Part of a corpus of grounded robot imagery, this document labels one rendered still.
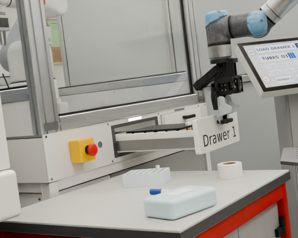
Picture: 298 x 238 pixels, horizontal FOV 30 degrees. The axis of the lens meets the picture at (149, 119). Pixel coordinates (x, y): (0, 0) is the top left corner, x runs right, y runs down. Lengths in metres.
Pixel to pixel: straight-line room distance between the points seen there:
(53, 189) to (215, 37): 0.69
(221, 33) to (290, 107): 1.00
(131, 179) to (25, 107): 0.38
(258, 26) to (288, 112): 1.01
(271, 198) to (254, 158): 2.00
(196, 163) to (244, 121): 1.19
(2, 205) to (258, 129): 2.48
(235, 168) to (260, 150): 1.94
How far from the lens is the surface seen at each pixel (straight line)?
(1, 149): 1.24
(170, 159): 2.21
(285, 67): 2.64
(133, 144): 1.86
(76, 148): 1.70
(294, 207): 2.78
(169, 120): 2.16
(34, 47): 1.67
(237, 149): 3.58
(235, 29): 1.76
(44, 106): 1.66
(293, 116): 2.70
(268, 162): 3.51
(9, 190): 1.23
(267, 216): 1.57
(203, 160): 2.44
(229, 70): 1.77
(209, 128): 1.77
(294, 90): 2.59
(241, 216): 1.37
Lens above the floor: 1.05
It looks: 4 degrees down
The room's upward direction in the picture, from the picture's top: 7 degrees counter-clockwise
